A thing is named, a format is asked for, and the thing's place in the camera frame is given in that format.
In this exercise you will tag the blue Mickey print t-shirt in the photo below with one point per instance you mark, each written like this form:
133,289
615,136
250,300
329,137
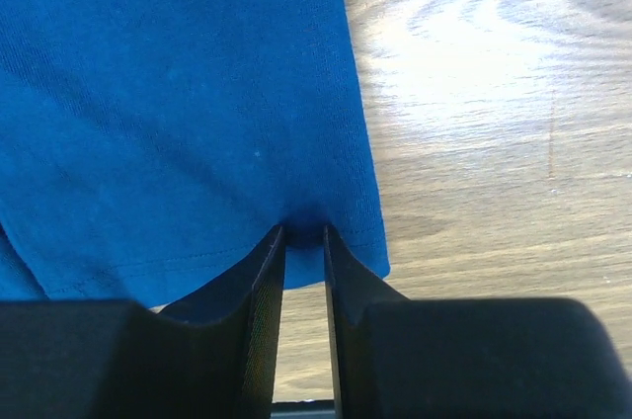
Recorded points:
148,145

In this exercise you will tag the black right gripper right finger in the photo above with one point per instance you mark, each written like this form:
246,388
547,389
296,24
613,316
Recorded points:
350,289

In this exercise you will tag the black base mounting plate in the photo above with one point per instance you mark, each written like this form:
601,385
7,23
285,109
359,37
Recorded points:
307,409

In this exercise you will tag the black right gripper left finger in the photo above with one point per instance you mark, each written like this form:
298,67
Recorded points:
233,322

